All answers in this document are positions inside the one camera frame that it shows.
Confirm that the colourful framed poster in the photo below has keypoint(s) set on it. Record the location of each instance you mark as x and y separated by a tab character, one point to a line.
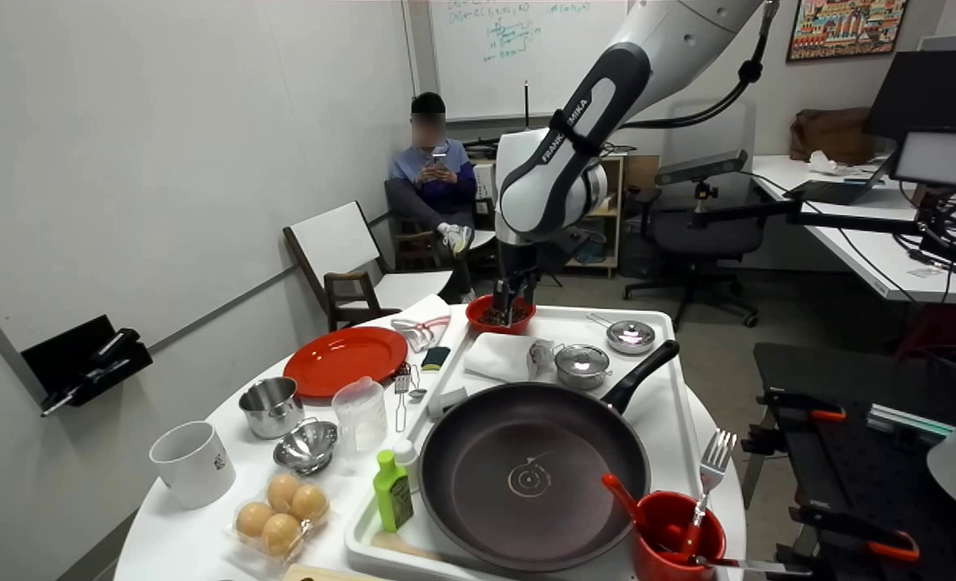
844	26

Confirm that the clear egg bag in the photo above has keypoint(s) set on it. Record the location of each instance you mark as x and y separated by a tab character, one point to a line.
242	551

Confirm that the black wall holder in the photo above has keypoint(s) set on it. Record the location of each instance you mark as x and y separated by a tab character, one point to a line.
78	359

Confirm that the steel measuring cup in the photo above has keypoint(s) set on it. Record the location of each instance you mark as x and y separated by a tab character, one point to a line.
272	409

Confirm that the wall whiteboard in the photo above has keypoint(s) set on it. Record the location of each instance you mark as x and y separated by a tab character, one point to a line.
532	52

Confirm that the red spatula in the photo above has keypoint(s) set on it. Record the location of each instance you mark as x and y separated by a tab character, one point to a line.
621	490

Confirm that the red plate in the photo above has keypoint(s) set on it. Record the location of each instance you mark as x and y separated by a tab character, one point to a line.
343	359

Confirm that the white tray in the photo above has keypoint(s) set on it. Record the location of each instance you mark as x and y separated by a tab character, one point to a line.
659	430

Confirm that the dark green sponge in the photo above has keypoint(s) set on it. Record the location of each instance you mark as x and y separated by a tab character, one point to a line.
438	359

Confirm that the thin black stand pole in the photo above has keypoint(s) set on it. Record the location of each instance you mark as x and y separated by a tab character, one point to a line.
524	101

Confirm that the clear plastic cup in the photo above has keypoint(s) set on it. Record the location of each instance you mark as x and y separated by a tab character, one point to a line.
358	420

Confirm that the dark frying pan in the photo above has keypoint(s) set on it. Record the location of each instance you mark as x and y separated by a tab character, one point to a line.
499	506

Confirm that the red utensil mug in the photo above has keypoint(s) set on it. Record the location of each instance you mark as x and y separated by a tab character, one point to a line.
673	542

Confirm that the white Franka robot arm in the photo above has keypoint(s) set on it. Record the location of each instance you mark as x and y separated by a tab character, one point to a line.
563	183

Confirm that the white office desk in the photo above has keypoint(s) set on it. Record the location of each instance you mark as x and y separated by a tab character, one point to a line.
898	264

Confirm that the black monitor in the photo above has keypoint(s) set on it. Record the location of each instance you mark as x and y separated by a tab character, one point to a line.
931	93

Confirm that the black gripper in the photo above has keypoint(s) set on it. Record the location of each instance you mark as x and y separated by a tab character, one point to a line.
526	270

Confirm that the seated person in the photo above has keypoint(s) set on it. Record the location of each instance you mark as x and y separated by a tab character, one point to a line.
429	180

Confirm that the black cart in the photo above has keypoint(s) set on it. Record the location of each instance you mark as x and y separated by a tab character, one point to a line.
855	473

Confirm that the brown cardboard box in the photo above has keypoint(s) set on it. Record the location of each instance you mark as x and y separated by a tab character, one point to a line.
828	133

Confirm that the red bowl of beans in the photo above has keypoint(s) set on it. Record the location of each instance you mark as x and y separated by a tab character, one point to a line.
479	318

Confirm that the bright laptop screen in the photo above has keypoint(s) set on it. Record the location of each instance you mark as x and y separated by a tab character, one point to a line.
940	158

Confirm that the gray office chair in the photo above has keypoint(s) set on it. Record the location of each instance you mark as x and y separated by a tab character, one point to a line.
691	229

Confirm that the red striped white towel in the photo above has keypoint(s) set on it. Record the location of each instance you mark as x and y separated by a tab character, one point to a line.
419	327

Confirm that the white mug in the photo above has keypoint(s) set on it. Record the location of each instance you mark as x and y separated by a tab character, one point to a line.
192	463

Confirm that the green bottle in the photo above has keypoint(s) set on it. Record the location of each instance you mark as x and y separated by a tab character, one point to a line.
393	494

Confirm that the silver fork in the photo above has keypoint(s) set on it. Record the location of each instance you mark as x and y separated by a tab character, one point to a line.
719	453

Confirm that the steel strainer bowl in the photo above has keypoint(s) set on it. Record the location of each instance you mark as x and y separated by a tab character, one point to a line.
306	448

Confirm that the dark wooden chair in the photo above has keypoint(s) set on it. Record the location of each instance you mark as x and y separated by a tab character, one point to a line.
333	244

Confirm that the brown egg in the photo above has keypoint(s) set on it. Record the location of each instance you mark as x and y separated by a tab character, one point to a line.
285	492
252	518
311	503
283	530

